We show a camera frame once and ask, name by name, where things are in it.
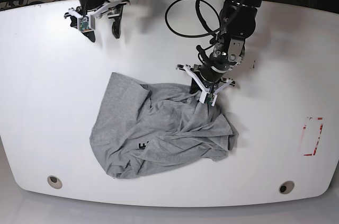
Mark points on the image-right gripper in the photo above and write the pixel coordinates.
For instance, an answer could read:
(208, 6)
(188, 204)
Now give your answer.
(207, 79)

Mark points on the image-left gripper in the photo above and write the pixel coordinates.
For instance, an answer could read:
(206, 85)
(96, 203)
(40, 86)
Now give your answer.
(112, 9)

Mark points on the grey T-shirt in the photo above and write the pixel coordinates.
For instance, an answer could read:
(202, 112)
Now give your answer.
(145, 129)

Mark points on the red tape rectangle marking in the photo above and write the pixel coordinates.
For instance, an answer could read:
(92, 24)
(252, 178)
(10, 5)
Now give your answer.
(311, 134)

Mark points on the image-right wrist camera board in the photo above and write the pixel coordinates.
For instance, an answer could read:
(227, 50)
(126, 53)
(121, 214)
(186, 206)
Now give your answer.
(211, 99)

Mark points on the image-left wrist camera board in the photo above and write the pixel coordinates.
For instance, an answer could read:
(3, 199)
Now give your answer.
(84, 24)

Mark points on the right table cable grommet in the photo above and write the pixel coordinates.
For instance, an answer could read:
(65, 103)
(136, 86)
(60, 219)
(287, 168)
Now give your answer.
(286, 187)

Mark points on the table cable grommet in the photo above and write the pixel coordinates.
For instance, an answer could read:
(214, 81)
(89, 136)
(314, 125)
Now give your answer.
(54, 182)
(286, 187)

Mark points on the left table cable grommet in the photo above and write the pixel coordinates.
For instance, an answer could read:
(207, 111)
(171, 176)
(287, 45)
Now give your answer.
(54, 182)

